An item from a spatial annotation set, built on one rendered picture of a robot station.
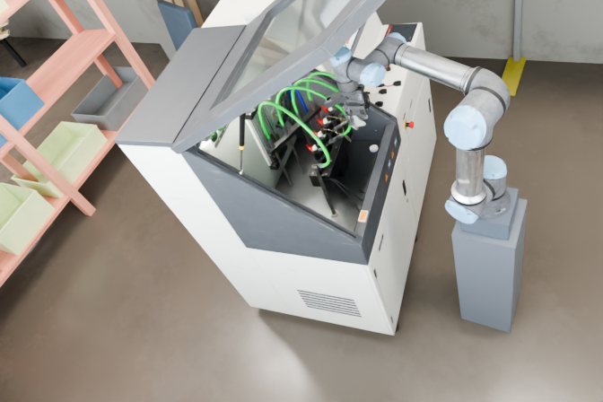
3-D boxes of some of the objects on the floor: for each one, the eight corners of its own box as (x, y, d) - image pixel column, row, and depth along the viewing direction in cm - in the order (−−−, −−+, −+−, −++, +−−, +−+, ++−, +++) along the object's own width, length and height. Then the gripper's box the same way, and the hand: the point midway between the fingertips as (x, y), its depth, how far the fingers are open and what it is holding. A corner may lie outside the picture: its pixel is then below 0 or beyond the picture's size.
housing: (296, 320, 279) (171, 142, 171) (254, 311, 291) (112, 139, 183) (356, 142, 357) (297, -58, 249) (320, 140, 369) (249, -51, 261)
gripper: (359, 95, 169) (371, 137, 184) (365, 78, 174) (376, 120, 189) (336, 95, 173) (349, 136, 188) (343, 78, 178) (354, 120, 193)
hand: (354, 126), depth 189 cm, fingers closed
